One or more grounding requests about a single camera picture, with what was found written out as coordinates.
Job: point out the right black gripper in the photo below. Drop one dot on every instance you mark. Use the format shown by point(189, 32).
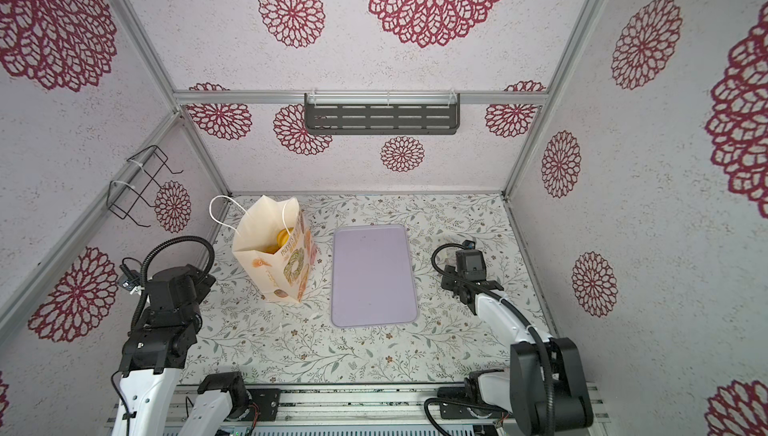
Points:
point(449, 273)

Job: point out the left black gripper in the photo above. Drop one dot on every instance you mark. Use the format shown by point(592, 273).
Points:
point(202, 288)

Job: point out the printed paper bag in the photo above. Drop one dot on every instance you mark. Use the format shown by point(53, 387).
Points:
point(282, 277)

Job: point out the small yellow croissant piece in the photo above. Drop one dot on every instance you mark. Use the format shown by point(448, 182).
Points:
point(282, 238)

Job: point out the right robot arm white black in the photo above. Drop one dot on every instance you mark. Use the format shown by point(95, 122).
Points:
point(542, 387)

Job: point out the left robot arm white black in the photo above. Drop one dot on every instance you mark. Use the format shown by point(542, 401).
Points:
point(155, 354)

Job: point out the floral table mat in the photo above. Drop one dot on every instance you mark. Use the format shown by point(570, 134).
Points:
point(273, 343)

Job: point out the lavender tray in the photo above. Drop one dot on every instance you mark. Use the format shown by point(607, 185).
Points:
point(372, 277)

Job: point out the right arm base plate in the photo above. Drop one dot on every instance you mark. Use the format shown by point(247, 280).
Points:
point(465, 402)

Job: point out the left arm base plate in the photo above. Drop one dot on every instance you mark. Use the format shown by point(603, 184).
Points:
point(260, 405)

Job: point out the black wire wall rack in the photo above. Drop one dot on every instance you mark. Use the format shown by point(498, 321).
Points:
point(123, 196)

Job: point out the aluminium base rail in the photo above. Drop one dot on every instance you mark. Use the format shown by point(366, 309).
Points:
point(357, 404)

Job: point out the grey wall shelf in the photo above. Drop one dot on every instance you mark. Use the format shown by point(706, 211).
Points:
point(382, 115)

